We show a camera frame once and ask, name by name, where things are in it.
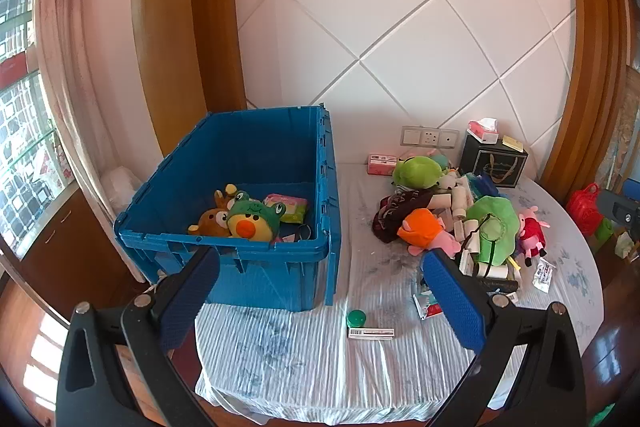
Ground dark blue case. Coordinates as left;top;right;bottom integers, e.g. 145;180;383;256
600;189;640;225

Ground wooden wall pillar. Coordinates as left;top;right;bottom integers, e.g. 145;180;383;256
131;0;247;158
540;0;632;208

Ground teal plush toy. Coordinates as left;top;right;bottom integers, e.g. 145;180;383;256
422;148;451;168

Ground green plush hat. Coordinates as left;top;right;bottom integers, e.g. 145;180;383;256
462;196;521;267

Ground white printed packet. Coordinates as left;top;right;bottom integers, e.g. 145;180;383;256
532;257;557;292

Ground pink box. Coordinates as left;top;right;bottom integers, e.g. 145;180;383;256
367;153;401;176

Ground wooden cabinet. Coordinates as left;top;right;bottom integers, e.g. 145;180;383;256
0;187;151;323

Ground black textured bar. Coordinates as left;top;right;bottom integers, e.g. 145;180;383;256
475;278;521;294

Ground white wall socket panel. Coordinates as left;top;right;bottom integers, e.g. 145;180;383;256
401;126;460;149

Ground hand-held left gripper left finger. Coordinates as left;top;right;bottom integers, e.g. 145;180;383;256
55;247;221;427

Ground dark brown cloth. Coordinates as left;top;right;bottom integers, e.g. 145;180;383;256
372;189;436;244

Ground pink wipes packet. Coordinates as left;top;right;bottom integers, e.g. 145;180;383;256
263;193;309;224

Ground blue plastic crate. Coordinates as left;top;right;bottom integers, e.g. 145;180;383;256
114;106;337;312

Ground white plastic bag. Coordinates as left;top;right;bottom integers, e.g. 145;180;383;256
99;166;143;218

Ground red dress pig plush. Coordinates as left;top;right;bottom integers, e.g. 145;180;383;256
516;206;551;268

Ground green frog plush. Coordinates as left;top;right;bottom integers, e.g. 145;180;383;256
392;156;446;194

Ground pale pink curtain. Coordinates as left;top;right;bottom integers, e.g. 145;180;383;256
31;0;151;228

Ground red and white packet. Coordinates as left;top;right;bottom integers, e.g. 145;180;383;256
413;289;443;320

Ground yellow plush with frog hat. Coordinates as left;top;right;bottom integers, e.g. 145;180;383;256
226;190;287;242

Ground red and white tissue box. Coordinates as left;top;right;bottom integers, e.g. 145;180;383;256
468;119;500;142

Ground orange shirt pig plush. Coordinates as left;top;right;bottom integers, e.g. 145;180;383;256
397;208;462;258

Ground red plastic basket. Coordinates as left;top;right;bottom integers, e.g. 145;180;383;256
566;183;608;238

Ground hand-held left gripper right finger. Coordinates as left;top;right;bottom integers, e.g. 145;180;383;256
420;249;587;427

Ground slim white box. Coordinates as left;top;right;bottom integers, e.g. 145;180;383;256
348;327;395;340

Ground black gift bag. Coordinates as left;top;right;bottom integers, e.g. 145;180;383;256
459;130;529;188

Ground brown bear plush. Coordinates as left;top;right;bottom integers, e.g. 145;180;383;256
188;184;236;238

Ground window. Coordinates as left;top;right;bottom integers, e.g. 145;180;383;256
0;0;76;258

